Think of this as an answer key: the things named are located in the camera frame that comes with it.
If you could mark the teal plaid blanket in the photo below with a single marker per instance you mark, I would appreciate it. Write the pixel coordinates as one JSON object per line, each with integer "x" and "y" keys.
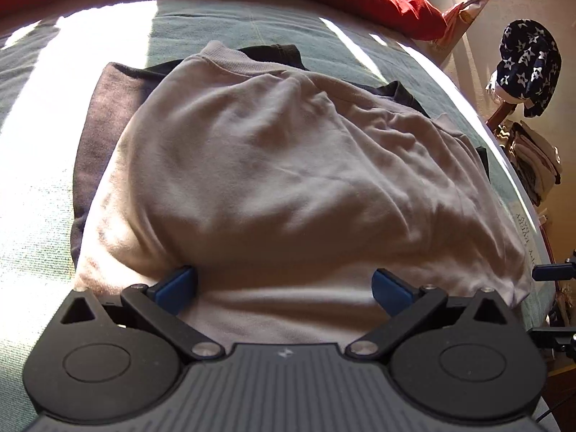
{"x": 270, "y": 22}

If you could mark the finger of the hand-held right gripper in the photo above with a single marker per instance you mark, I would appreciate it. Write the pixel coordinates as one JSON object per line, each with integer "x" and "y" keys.
{"x": 558, "y": 337}
{"x": 553, "y": 272}

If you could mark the stack of folded clothes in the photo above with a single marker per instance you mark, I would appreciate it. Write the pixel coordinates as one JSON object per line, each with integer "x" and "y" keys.
{"x": 531, "y": 162}

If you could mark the navy star-print garment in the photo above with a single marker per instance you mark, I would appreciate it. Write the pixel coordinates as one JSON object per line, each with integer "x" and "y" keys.
{"x": 526, "y": 63}

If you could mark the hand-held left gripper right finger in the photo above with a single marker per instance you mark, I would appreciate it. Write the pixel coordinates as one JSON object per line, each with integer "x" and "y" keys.
{"x": 391, "y": 288}

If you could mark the wooden chair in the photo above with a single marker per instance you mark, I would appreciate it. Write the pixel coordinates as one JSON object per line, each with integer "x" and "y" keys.
{"x": 499, "y": 117}

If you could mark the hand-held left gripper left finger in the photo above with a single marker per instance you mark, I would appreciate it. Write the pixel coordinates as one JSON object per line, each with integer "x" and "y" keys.
{"x": 177, "y": 285}

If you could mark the wooden cabinet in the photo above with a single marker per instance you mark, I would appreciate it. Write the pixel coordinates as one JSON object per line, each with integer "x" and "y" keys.
{"x": 562, "y": 382}

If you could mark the white sweatshirt with dark sleeves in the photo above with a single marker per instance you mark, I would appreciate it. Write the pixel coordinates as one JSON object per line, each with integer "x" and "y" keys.
{"x": 270, "y": 166}

